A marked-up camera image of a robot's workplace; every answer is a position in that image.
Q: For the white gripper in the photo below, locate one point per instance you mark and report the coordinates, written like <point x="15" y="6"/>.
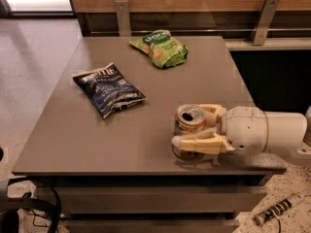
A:
<point x="245" y="126"/>

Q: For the orange soda can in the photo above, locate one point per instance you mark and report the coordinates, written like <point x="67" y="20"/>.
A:
<point x="189" y="119"/>

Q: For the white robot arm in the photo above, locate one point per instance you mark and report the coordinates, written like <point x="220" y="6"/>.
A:
<point x="288" y="136"/>

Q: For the green rice chip bag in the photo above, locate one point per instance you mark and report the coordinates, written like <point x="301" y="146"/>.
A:
<point x="162" y="48"/>

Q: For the blue kettle chip bag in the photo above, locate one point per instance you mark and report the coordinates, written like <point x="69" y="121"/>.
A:
<point x="108" y="90"/>

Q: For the white power strip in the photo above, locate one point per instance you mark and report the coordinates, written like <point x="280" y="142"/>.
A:
<point x="279" y="208"/>

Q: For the grey drawer cabinet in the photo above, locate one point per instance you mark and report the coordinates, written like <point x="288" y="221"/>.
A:
<point x="118" y="174"/>

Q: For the right metal bracket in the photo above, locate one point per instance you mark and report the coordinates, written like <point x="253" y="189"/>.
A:
<point x="266" y="15"/>

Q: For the metal bracket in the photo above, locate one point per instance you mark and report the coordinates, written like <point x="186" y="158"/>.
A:
<point x="266" y="15"/>
<point x="123" y="18"/>

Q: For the left metal bracket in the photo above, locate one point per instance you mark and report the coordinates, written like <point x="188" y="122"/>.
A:
<point x="123" y="18"/>

